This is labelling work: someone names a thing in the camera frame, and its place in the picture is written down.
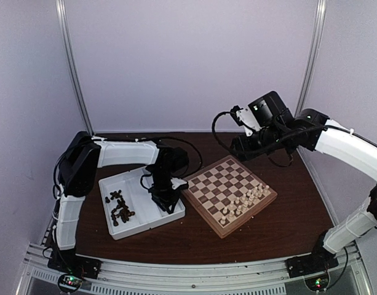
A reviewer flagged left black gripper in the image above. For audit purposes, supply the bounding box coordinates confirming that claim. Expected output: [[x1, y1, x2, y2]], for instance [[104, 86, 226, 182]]
[[148, 164, 181, 215]]

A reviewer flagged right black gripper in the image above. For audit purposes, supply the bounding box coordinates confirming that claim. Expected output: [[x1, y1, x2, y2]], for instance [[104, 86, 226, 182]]
[[229, 125, 288, 162]]

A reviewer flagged white plastic compartment tray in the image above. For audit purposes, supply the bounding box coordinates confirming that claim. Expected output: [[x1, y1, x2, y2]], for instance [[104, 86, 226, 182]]
[[98, 167, 185, 240]]

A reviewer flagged light chess pawn piece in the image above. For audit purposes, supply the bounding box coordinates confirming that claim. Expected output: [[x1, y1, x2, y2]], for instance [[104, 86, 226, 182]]
[[263, 185, 270, 195]]

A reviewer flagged wooden chess board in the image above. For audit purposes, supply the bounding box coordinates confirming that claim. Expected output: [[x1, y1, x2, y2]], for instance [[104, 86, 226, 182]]
[[183, 155, 277, 238]]

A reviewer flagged light chess queen piece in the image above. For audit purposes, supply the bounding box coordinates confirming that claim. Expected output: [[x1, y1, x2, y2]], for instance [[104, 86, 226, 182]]
[[235, 205, 242, 216]]

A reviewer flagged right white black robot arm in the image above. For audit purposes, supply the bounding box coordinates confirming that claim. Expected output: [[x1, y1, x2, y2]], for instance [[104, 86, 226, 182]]
[[231, 91, 377, 272]]

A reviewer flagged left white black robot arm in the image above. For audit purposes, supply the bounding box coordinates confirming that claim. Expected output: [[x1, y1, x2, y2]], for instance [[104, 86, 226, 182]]
[[54, 132, 189, 273]]

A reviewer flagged pile of dark chess pieces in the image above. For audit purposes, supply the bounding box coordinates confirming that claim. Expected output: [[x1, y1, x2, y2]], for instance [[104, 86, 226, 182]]
[[105, 190, 135, 227]]

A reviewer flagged left controller board with LEDs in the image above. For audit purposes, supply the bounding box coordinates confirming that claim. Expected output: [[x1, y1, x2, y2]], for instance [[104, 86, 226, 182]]
[[57, 273, 83, 293]]

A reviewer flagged controller board with leds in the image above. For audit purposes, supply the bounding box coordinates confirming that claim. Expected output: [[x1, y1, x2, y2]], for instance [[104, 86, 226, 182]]
[[57, 273, 83, 293], [304, 277, 330, 293]]

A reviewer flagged right controller board with LEDs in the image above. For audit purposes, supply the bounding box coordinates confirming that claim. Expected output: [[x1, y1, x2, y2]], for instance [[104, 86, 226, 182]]
[[304, 277, 330, 293]]

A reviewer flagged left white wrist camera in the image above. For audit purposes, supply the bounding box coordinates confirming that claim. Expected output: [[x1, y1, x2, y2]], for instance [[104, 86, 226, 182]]
[[171, 178, 189, 190]]

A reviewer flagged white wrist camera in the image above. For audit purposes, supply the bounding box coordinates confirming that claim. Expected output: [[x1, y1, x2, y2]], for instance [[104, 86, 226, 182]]
[[231, 106, 261, 136], [171, 178, 189, 190]]

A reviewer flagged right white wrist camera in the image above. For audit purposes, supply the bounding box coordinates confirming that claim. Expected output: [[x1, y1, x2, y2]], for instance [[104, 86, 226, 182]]
[[231, 106, 261, 136]]

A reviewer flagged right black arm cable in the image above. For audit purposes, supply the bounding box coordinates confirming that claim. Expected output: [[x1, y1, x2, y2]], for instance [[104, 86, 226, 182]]
[[211, 111, 238, 151]]

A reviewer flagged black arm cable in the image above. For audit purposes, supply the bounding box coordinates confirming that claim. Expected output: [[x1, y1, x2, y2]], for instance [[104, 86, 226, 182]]
[[211, 111, 238, 151], [157, 137, 204, 179]]

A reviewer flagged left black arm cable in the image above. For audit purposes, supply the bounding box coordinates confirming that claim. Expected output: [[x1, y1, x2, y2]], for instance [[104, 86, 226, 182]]
[[157, 137, 204, 179]]

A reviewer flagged front aluminium frame rail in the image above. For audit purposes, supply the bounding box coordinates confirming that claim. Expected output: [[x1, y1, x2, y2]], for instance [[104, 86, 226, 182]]
[[13, 243, 374, 294]]

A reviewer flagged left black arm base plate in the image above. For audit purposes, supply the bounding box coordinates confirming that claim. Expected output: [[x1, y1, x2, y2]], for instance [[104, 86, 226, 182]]
[[47, 256, 101, 279]]

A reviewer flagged right aluminium frame post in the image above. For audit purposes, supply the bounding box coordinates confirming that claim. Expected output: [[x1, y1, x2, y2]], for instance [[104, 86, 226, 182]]
[[293, 0, 327, 115]]

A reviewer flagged aluminium frame post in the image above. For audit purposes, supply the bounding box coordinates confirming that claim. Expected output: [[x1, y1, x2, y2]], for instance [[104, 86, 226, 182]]
[[55, 0, 95, 135], [293, 0, 327, 115]]

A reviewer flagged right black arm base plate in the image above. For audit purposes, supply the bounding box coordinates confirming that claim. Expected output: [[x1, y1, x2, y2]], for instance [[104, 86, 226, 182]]
[[285, 254, 339, 278]]

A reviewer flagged left aluminium frame post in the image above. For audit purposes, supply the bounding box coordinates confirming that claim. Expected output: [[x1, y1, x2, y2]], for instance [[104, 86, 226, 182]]
[[55, 0, 95, 135]]

